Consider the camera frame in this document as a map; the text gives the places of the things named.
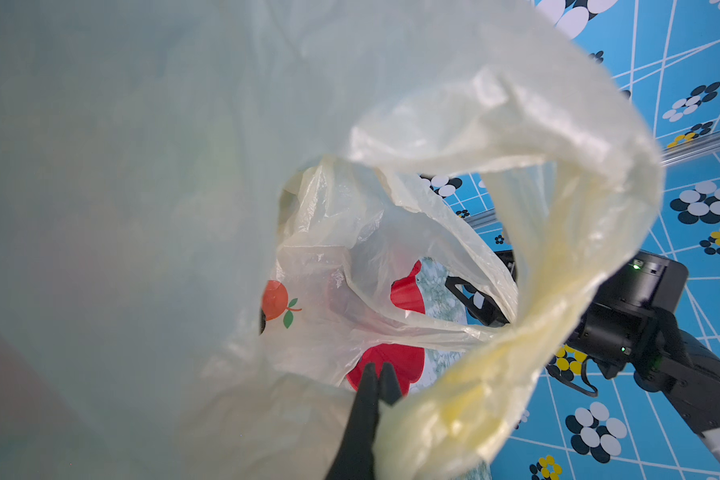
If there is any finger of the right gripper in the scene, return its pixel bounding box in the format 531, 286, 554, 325
445, 276, 509, 327

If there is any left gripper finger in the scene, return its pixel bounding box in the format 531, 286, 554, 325
325, 363, 402, 480

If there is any red flower-shaped plate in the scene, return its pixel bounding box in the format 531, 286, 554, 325
345, 261, 426, 395

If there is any yellowish plastic bag orange print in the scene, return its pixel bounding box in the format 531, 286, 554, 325
0, 1, 665, 479

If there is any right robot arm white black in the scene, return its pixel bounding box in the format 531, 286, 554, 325
491, 252, 720, 479

